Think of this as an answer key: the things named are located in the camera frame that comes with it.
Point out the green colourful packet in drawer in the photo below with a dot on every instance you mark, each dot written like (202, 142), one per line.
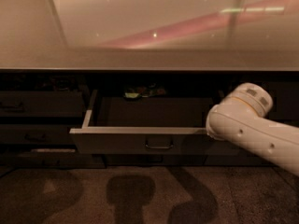
(136, 92)

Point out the dark drawer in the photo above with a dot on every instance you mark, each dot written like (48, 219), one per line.
(27, 134)
(149, 126)
(41, 104)
(30, 159)
(154, 160)

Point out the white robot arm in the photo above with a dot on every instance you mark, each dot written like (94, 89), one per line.
(240, 119)

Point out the pale flat item in drawer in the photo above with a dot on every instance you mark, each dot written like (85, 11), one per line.
(53, 150)

